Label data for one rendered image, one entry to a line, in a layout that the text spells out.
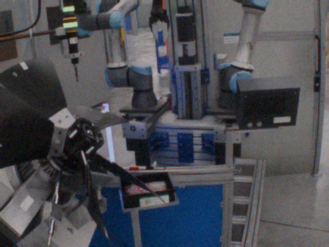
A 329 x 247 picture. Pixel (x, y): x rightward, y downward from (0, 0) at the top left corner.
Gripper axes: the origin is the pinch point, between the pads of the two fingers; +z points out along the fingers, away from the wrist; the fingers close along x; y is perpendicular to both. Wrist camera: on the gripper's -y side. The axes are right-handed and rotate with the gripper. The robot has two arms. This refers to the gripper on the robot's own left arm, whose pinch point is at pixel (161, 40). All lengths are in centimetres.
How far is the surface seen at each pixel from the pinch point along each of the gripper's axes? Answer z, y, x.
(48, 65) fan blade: 1, -43, 37
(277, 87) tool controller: 20, -21, -48
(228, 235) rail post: 96, -15, -28
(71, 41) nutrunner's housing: -7, -52, 25
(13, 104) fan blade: 5, -79, 35
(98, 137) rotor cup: 23, -59, 18
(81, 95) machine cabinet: 113, 364, 158
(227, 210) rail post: 80, -16, -27
